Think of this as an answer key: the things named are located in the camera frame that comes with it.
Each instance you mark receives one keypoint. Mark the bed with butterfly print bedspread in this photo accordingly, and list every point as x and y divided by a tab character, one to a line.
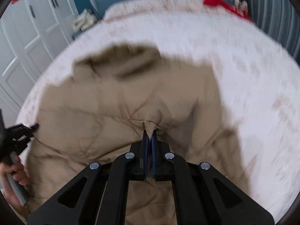
234	75

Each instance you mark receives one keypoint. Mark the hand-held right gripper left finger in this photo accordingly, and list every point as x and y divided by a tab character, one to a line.
145	150

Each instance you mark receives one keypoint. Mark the red plush toy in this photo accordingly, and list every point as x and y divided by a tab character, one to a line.
218	1

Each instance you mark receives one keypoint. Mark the stack of folded cream cloths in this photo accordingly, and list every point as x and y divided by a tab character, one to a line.
84	20

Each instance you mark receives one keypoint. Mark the tan quilted jacket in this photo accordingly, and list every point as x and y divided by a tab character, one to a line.
117	110

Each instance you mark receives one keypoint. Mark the blue nightstand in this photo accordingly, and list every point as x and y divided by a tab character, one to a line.
76	36

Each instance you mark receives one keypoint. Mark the butterfly print pillow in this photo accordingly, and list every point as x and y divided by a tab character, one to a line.
152	4

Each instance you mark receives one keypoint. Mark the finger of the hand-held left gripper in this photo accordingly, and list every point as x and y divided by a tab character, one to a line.
34	127

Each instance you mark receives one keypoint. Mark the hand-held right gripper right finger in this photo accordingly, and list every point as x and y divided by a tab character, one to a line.
154	154

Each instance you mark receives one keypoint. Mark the grey curtain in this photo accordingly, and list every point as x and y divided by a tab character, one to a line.
276	16

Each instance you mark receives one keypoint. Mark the small mouse plush toy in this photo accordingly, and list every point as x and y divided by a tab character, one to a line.
241	5

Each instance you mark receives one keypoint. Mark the person's left hand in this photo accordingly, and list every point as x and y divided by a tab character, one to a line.
17	172

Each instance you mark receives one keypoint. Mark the white wardrobe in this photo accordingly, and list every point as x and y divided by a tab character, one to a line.
28	39

